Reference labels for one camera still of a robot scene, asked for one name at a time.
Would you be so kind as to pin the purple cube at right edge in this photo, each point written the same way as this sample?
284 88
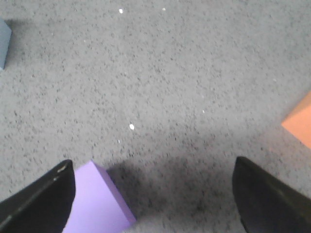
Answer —
98 206

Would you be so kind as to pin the orange foam cube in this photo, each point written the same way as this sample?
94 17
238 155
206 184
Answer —
298 121

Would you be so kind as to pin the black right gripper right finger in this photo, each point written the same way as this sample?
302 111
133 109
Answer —
266 204

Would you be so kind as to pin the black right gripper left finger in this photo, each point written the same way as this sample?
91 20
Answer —
43 206

